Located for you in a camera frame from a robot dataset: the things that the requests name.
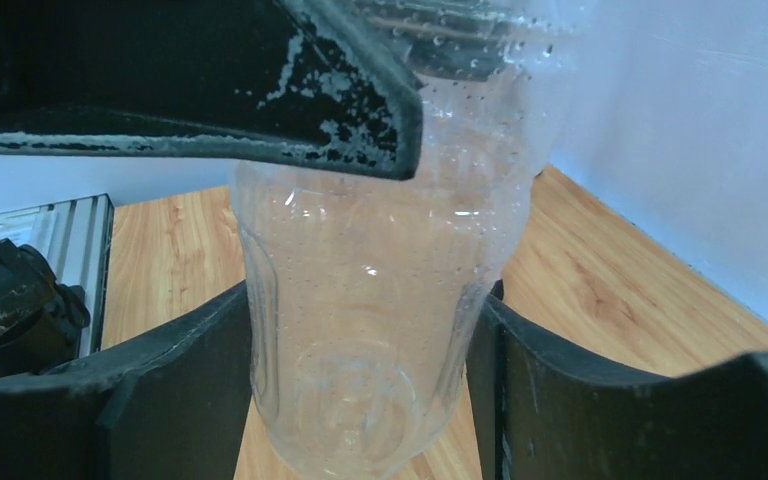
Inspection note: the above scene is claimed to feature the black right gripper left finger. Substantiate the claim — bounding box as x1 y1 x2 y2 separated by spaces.
0 284 252 479

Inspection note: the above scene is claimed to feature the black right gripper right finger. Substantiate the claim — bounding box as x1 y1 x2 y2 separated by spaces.
466 284 768 479

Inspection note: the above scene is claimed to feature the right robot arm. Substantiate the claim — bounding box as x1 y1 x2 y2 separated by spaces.
0 239 768 479

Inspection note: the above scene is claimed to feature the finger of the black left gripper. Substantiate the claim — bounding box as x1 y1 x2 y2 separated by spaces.
0 1 423 180

